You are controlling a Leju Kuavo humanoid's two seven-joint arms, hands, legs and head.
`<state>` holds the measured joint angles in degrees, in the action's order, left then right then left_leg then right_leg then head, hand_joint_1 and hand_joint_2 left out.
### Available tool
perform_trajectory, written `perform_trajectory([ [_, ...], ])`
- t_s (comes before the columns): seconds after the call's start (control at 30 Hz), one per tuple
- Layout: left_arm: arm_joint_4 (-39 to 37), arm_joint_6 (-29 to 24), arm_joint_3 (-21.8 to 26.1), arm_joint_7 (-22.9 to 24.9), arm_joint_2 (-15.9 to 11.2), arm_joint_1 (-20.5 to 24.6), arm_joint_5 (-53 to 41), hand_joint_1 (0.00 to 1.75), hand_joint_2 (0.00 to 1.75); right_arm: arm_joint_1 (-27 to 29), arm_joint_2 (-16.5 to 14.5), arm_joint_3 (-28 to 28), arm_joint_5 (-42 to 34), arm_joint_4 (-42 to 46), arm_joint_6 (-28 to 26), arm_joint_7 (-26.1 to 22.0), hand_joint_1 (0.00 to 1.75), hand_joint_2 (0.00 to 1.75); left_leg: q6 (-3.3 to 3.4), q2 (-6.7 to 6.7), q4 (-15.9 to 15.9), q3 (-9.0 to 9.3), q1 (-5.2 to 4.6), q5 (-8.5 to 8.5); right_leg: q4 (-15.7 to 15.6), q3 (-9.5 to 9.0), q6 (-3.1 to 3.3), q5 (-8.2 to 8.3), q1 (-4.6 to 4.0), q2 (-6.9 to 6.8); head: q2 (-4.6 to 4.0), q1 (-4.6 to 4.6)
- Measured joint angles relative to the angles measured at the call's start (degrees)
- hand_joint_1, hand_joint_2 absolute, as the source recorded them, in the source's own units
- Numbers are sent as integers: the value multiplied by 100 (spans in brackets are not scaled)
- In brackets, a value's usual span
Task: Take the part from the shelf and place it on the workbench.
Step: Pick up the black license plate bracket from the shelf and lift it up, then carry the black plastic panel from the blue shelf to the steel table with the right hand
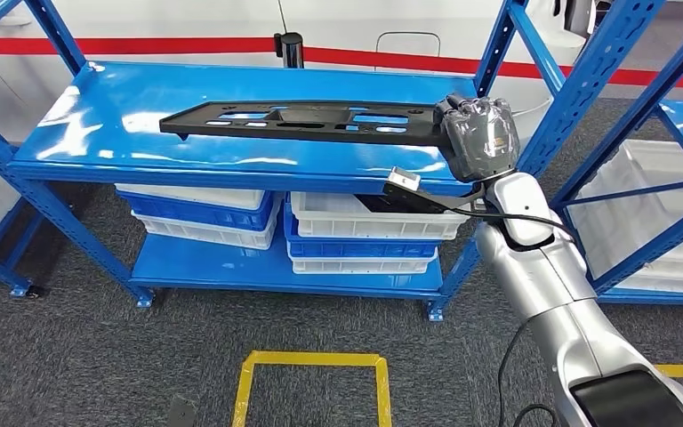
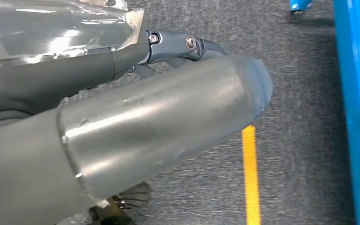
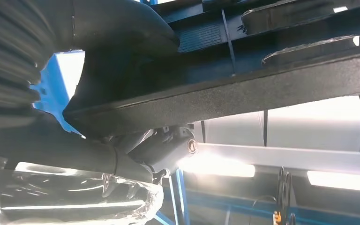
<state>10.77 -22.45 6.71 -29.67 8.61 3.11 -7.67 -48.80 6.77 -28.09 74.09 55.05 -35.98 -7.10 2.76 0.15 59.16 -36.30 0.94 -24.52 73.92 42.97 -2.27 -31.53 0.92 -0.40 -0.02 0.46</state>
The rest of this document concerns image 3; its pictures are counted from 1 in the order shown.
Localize black hanging cable loops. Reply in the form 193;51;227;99
274;166;296;225

